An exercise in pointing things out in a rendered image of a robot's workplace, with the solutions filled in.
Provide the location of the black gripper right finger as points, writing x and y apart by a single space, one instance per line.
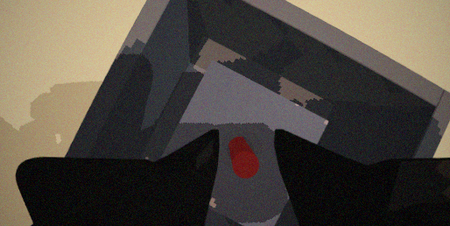
327 189

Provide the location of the dark grey open box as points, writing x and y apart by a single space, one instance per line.
376 108

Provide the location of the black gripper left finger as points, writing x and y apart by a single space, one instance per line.
172 191

